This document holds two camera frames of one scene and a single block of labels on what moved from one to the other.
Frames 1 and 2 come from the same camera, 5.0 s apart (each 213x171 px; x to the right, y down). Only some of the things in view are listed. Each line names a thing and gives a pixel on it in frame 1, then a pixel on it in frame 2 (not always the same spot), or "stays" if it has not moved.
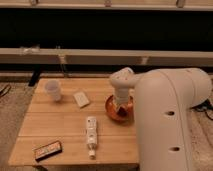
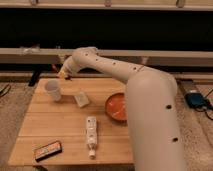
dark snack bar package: x=48 y=150 stays
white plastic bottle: x=92 y=136 stays
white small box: x=81 y=99 stays
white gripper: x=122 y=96 -> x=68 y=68
